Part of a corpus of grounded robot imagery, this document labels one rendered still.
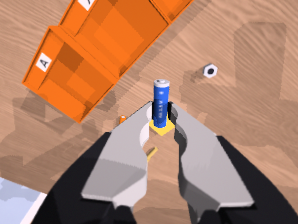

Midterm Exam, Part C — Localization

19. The orange battery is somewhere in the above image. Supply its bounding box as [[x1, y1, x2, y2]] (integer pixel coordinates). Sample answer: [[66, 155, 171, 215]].
[[119, 115, 126, 124]]

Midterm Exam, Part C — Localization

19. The white hex nut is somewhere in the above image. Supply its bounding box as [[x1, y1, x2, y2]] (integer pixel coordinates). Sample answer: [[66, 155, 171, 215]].
[[202, 63, 218, 78]]

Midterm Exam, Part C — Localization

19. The blue aa battery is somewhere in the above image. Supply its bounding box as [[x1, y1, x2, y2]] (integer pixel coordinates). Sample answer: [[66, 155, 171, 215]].
[[153, 79, 169, 128]]

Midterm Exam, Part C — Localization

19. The orange rack of bins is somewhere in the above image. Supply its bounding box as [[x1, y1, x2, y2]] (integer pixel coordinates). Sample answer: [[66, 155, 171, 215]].
[[22, 0, 194, 124]]

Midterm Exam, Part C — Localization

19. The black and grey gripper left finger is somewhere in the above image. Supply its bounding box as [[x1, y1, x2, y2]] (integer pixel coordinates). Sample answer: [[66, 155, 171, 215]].
[[31, 101, 154, 224]]

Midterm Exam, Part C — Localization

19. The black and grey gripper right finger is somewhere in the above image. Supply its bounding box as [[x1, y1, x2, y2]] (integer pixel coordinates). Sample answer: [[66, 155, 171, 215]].
[[167, 101, 298, 224]]

